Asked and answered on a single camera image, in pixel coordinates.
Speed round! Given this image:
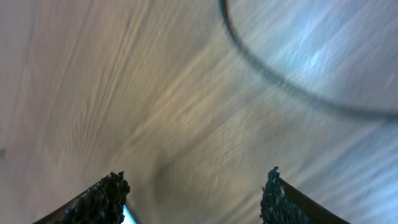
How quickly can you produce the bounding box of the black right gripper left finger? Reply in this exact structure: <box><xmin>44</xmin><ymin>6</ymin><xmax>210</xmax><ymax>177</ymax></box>
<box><xmin>34</xmin><ymin>171</ymin><xmax>130</xmax><ymax>224</ymax></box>

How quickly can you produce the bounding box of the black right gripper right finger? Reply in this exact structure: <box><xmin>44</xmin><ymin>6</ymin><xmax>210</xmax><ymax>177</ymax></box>
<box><xmin>259</xmin><ymin>166</ymin><xmax>348</xmax><ymax>224</ymax></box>

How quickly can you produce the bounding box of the black USB charging cable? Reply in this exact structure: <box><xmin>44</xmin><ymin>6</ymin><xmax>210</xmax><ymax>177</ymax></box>
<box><xmin>218</xmin><ymin>0</ymin><xmax>398</xmax><ymax>121</ymax></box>

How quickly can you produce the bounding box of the blue Galaxy smartphone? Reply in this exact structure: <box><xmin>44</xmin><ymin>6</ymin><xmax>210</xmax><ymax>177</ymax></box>
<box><xmin>122</xmin><ymin>205</ymin><xmax>138</xmax><ymax>224</ymax></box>

